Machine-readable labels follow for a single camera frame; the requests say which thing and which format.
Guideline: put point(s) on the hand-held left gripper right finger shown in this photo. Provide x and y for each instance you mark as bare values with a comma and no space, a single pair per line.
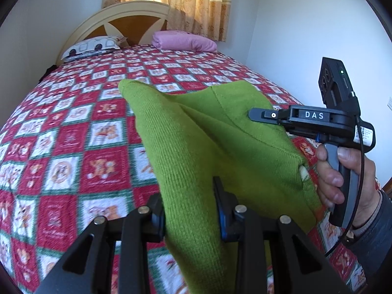
221,202

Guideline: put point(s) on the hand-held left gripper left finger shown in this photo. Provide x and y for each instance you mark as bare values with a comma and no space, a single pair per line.
156,220

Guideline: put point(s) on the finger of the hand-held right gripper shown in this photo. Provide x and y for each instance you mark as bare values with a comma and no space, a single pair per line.
269,115

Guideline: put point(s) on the green knit sweater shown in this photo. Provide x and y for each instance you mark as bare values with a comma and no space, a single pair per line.
199,147

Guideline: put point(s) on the person's right forearm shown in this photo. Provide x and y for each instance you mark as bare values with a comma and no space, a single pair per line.
372,235

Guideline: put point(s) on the person's right hand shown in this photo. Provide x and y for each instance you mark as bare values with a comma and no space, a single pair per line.
363,171

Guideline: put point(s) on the red checkered quilt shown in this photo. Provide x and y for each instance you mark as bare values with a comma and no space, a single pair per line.
76,147

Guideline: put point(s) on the pink pillow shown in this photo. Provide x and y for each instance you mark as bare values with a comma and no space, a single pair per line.
183,41

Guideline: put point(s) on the yellow orange patterned curtain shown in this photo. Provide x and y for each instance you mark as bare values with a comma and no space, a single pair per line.
177,3

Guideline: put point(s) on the cream wooden headboard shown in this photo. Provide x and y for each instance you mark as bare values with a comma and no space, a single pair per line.
128,24

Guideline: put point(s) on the black bag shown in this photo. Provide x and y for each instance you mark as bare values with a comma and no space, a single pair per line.
49,73

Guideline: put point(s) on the white patterned pillow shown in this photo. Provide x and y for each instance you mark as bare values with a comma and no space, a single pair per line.
92,46

